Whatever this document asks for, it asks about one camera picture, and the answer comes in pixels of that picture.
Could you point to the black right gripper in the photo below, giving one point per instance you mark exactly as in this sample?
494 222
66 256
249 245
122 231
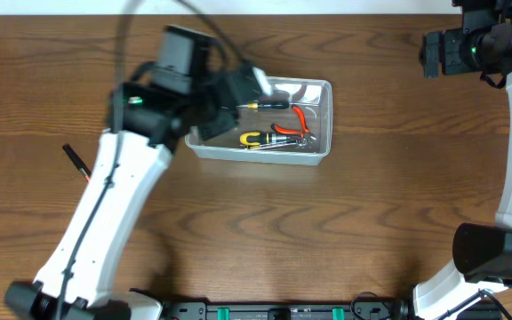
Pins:
448 42

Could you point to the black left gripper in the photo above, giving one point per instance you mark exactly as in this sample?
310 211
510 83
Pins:
220 107

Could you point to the small yellow precision screwdriver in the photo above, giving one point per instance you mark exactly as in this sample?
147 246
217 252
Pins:
261 105

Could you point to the yellow black stubby screwdriver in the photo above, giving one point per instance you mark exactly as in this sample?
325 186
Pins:
259 139

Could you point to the red handled pliers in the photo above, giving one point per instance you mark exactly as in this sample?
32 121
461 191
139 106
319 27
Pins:
297 128

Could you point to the thin metal wrench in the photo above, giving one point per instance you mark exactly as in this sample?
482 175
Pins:
281 144

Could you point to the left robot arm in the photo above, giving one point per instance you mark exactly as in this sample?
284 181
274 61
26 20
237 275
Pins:
146 123

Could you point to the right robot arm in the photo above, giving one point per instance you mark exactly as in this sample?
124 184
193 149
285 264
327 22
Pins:
481 263

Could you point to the clear plastic container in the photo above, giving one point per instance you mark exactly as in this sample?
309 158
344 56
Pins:
312 95

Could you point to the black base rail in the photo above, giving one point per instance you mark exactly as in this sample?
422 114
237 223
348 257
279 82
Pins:
365 306

